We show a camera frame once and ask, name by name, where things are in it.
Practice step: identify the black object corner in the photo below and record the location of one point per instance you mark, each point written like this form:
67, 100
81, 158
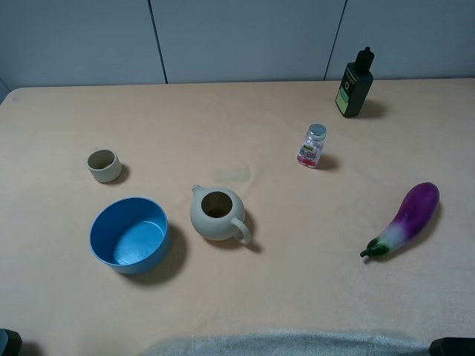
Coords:
10, 342
453, 346

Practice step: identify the black object bottom left corner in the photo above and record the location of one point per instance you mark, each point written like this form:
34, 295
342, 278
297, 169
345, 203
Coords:
10, 342

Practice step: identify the black object bottom right corner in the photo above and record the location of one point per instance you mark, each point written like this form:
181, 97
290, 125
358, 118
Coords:
453, 346

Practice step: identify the small beige cup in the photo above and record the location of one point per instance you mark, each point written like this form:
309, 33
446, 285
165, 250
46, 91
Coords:
104, 165

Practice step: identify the blue plastic bowl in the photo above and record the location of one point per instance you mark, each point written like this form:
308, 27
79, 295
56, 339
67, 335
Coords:
131, 236

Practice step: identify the beige ceramic teapot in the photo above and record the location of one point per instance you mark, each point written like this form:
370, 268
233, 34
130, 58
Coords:
218, 214

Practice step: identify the purple toy eggplant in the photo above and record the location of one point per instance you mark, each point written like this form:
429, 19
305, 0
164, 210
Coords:
415, 212

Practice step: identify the small clear pill bottle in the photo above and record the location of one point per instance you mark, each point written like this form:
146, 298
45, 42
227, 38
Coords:
311, 149

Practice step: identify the grey cloth at bottom edge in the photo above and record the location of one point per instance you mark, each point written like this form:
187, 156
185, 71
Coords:
288, 343

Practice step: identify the black bottle with green label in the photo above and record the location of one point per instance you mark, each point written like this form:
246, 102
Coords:
355, 84

